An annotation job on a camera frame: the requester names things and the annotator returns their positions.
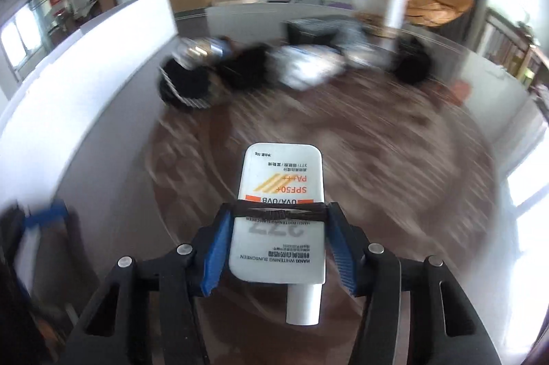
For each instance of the orange lounge chair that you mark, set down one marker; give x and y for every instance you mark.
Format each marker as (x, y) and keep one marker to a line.
(441, 4)

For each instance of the black velvet pouch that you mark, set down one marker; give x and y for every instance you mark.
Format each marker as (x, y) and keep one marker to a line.
(411, 60)
(246, 66)

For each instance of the black cloth with white trim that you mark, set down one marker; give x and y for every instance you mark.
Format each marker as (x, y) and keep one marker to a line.
(184, 84)

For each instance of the small glass bottle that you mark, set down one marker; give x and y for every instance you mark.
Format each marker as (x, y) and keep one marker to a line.
(199, 47)

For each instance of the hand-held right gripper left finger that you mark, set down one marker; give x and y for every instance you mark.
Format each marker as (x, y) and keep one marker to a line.
(214, 253)

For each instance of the white sunscreen tube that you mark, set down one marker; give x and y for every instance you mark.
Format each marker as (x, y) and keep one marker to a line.
(278, 176)

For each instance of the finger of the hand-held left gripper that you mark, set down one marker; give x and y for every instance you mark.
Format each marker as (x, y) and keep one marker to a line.
(45, 214)

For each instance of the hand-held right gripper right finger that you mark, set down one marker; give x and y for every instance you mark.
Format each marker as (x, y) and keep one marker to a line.
(341, 253)

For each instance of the dark wooden chair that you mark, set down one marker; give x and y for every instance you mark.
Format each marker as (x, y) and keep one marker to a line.
(510, 43)

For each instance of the white partition board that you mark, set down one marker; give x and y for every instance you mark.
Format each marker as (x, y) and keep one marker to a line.
(85, 69)

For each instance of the bundle of cotton swabs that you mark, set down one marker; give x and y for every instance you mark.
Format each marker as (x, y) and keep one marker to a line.
(304, 64)

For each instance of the clear cylinder container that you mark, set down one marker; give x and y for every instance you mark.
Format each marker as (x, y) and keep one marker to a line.
(392, 4)

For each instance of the clear plastic bag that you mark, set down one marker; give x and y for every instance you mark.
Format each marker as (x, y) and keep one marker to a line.
(356, 43)

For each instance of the black cardboard box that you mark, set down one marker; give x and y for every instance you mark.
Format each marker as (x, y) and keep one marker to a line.
(309, 30)

